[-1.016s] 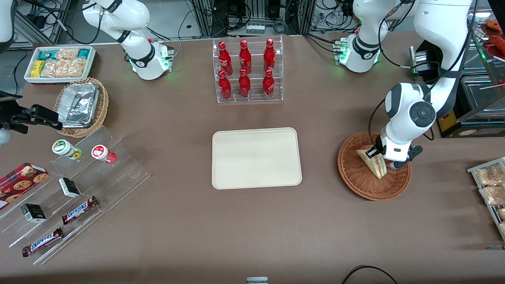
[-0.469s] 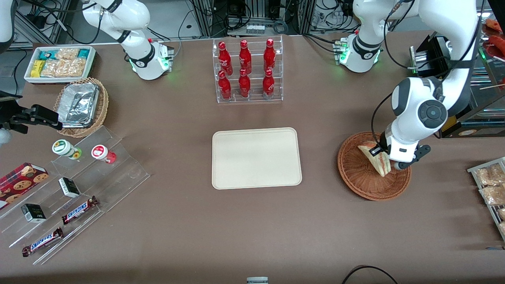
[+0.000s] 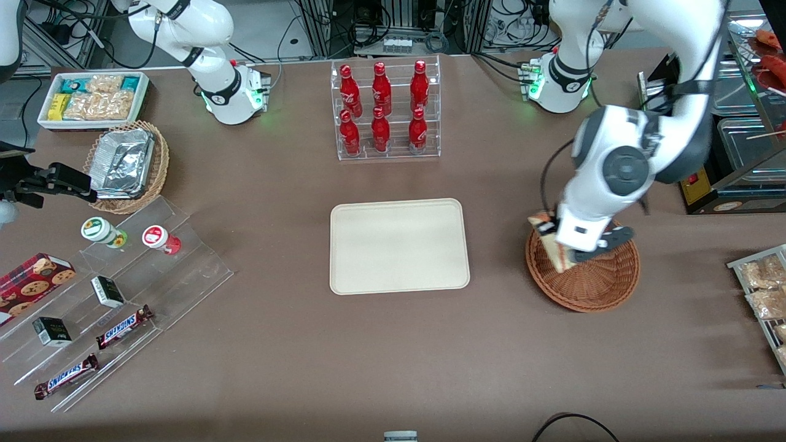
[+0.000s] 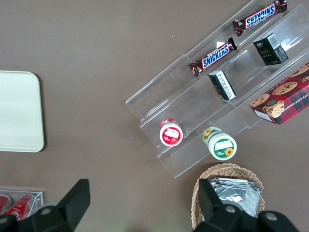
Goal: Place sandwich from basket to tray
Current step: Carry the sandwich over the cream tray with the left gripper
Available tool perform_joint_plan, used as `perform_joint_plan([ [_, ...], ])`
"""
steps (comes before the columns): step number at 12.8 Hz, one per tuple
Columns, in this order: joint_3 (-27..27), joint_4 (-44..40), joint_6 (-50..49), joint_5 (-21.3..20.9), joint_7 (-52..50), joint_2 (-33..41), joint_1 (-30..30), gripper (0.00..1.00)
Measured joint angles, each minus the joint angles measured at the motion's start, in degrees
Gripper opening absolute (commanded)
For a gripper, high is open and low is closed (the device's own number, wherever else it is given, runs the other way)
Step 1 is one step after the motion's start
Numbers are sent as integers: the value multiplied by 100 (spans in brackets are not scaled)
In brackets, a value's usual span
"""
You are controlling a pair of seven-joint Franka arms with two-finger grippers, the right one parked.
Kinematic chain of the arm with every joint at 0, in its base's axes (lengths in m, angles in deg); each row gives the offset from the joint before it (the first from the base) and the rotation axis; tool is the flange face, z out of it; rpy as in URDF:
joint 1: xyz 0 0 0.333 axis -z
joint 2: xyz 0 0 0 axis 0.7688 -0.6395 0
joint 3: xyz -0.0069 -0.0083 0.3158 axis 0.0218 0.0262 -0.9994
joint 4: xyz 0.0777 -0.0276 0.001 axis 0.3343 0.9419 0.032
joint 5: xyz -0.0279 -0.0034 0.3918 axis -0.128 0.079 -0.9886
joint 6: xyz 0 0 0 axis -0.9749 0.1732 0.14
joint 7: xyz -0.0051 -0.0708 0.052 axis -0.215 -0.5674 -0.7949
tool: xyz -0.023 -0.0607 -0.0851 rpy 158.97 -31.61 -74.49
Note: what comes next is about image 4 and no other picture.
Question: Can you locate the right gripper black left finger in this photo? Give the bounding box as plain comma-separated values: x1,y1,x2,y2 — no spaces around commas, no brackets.
0,178,91,232

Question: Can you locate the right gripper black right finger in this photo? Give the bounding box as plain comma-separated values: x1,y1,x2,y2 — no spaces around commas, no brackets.
192,178,301,232

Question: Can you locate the light tan wicker basket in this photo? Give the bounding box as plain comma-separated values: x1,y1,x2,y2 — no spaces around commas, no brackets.
191,162,267,231

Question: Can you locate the beige plastic tray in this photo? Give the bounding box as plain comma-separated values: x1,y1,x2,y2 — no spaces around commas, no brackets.
0,70,45,153

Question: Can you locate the stack of foil containers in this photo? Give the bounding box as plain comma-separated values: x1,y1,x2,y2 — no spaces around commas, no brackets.
209,177,263,218

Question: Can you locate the clear acrylic bottle rack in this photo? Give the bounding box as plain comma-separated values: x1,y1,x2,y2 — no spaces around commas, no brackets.
0,189,44,222

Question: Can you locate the green lidded yogurt cup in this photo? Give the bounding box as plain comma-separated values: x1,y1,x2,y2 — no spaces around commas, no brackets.
202,126,238,161

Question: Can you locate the red lidded yogurt cup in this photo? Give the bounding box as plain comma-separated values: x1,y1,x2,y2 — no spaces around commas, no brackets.
159,117,184,147

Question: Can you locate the clear acrylic tiered shelf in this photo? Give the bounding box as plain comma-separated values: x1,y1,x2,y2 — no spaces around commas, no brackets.
125,0,309,179

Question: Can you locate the small black carton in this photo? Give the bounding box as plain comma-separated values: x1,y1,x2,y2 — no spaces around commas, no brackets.
208,70,237,102
252,32,289,66

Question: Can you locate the red plaid cookie box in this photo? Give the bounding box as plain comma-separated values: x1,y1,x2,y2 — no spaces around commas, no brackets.
249,61,309,126

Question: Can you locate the Snickers chocolate bar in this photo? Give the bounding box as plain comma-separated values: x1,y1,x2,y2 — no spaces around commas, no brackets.
188,37,238,78
232,0,288,37

